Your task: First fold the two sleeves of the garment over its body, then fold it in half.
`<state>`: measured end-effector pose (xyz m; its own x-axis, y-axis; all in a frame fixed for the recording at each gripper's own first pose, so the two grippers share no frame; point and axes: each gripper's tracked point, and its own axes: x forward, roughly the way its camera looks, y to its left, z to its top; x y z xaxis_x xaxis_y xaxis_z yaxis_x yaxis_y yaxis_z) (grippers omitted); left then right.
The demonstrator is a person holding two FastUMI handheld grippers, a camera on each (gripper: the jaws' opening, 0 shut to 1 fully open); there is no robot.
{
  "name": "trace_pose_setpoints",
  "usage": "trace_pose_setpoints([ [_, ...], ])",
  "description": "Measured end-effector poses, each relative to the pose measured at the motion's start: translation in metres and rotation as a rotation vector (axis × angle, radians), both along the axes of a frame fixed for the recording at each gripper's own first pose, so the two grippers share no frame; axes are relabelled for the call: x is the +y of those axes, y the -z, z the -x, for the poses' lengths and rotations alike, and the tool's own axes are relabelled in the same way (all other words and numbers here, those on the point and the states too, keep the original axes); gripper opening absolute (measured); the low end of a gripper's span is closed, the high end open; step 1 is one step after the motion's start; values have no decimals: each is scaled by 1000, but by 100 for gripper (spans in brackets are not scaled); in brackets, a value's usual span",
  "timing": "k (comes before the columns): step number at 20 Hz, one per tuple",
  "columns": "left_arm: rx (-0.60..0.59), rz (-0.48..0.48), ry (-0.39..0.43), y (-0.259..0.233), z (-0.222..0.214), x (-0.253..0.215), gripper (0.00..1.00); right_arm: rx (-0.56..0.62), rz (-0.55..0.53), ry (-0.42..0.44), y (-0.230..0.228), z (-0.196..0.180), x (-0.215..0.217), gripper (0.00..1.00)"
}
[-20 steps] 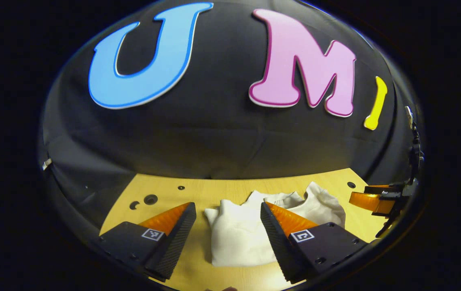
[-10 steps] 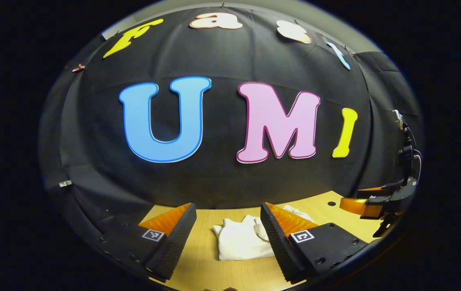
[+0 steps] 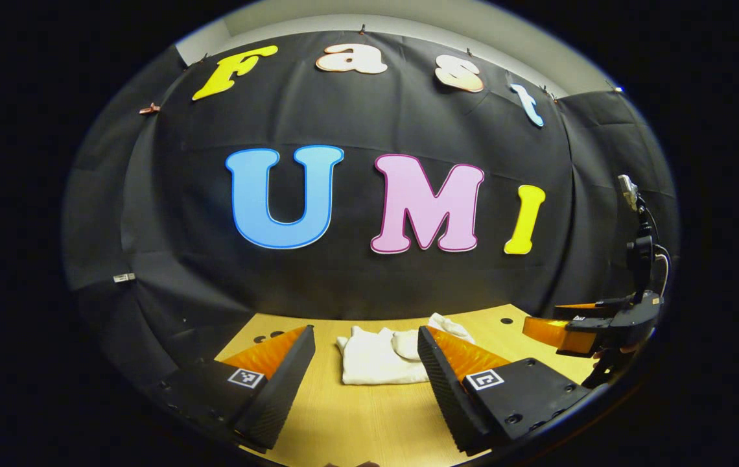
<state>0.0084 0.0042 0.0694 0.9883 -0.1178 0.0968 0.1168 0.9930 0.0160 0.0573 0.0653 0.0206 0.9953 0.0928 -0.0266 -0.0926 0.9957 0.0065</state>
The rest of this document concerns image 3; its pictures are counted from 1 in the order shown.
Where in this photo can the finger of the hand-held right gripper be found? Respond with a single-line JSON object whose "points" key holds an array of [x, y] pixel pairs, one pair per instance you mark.
{"points": [[593, 306], [557, 334]]}

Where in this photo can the black backdrop cloth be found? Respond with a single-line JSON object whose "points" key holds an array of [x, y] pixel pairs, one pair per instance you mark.
{"points": [[343, 279]]}

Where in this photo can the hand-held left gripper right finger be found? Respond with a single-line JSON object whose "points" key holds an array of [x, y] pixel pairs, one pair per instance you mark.
{"points": [[445, 389]]}

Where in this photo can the red clip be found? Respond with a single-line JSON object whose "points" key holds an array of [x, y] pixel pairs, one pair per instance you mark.
{"points": [[150, 108]]}

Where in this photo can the white garment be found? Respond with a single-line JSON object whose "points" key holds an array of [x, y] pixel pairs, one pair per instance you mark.
{"points": [[376, 360]]}

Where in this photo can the silver clip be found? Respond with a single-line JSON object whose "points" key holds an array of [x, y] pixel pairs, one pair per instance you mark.
{"points": [[124, 277]]}

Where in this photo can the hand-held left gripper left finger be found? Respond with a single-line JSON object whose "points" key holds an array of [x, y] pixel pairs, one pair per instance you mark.
{"points": [[286, 383]]}

